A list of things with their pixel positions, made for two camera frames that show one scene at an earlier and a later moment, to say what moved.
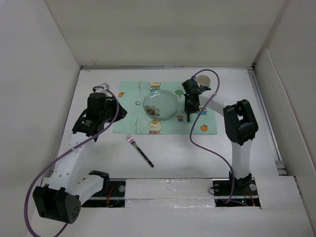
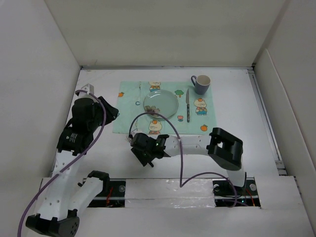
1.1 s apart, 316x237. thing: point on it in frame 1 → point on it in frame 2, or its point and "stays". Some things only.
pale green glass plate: [161, 103] stays
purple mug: [203, 81] stays
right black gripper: [189, 109] → [144, 159]
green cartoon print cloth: [137, 120] stays
